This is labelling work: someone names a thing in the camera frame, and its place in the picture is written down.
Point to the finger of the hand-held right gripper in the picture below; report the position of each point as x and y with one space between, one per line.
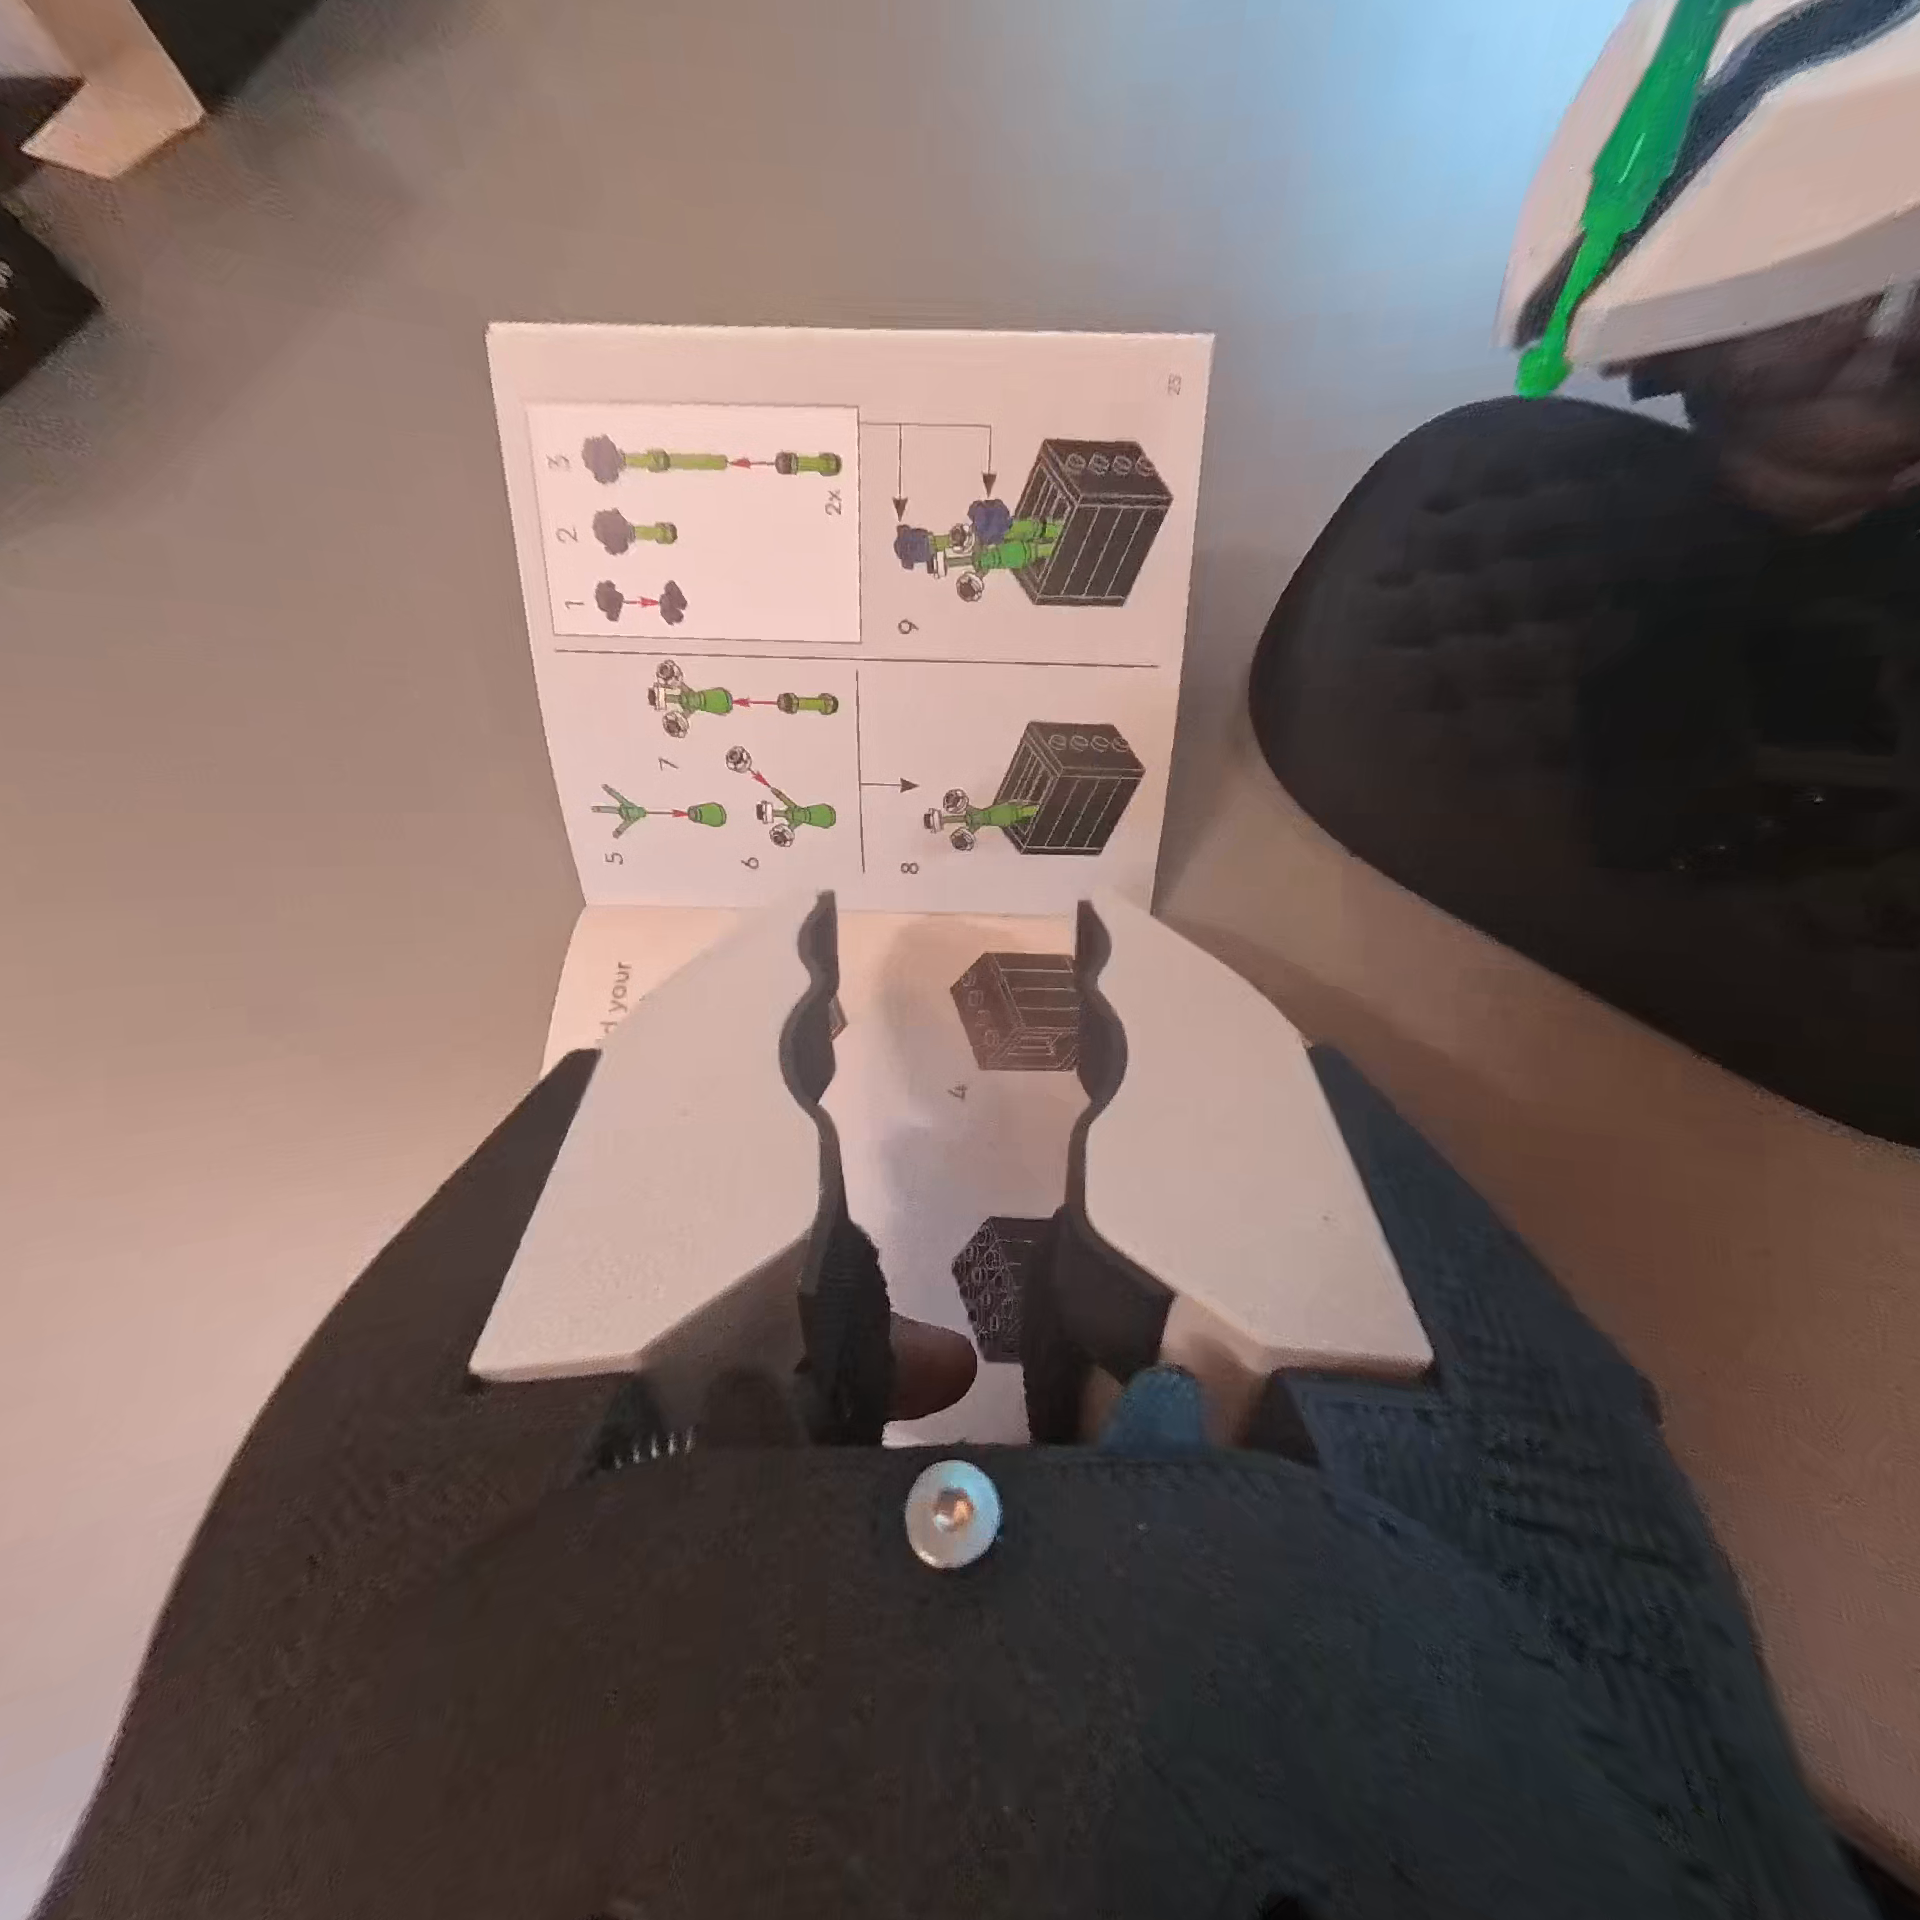
1559 194
1800 225

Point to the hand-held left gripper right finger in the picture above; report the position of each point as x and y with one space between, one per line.
1244 1171

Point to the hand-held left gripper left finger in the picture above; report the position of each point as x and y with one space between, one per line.
676 1171

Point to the green lego flower stem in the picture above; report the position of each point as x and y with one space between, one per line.
1612 194

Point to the lego instruction booklet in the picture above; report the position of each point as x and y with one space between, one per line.
886 375

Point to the person's right hand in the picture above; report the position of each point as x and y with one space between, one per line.
1800 422

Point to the black padded wrist rest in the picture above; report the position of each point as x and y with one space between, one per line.
1500 721

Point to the black printed cardboard box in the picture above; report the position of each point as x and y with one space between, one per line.
38 292

